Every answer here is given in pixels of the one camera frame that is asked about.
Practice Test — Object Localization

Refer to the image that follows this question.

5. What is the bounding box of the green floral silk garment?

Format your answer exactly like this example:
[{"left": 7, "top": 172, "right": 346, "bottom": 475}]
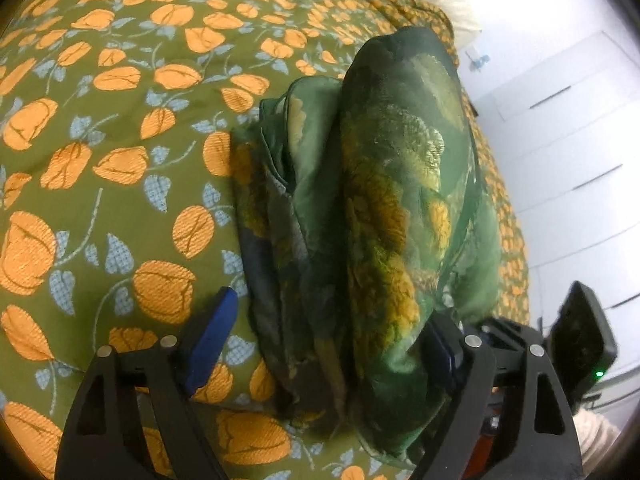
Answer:
[{"left": 232, "top": 25, "right": 504, "bottom": 467}]

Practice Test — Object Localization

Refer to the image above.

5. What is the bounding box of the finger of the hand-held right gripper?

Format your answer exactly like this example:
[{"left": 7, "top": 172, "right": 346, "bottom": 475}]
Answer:
[{"left": 477, "top": 316, "right": 543, "bottom": 348}]

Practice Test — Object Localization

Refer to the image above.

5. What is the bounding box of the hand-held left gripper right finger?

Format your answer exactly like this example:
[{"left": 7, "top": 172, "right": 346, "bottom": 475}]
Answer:
[{"left": 411, "top": 319, "right": 585, "bottom": 480}]

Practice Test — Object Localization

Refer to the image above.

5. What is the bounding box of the green orange floral bedspread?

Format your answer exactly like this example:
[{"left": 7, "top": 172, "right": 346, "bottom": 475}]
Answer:
[{"left": 0, "top": 0, "right": 532, "bottom": 480}]

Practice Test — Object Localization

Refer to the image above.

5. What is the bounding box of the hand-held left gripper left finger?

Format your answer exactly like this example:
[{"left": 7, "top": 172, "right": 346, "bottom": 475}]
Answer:
[{"left": 54, "top": 286, "right": 239, "bottom": 480}]

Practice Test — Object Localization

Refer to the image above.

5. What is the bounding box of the white wardrobe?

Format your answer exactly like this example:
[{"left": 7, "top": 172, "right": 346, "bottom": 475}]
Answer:
[{"left": 459, "top": 30, "right": 640, "bottom": 403}]

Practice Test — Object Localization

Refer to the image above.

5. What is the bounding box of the person's right forearm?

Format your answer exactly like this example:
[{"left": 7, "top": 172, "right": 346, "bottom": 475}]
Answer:
[{"left": 572, "top": 409, "right": 623, "bottom": 468}]

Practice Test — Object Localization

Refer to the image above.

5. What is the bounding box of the orange cloth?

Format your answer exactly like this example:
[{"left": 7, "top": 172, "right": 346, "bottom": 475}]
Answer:
[{"left": 469, "top": 432, "right": 496, "bottom": 480}]

